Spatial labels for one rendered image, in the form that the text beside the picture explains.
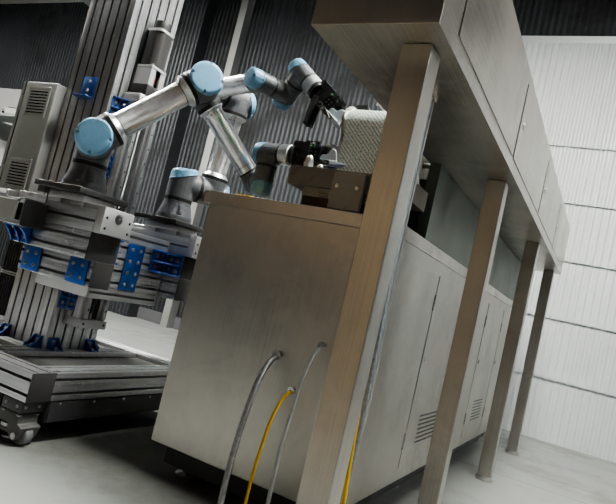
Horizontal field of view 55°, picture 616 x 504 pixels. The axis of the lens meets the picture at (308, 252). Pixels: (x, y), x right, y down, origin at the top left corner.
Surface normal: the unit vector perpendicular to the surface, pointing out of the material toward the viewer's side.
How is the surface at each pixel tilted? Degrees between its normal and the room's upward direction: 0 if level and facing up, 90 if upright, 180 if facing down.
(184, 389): 90
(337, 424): 90
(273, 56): 90
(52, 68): 90
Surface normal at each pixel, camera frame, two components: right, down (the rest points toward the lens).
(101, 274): 0.87, 0.18
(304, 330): -0.44, -0.17
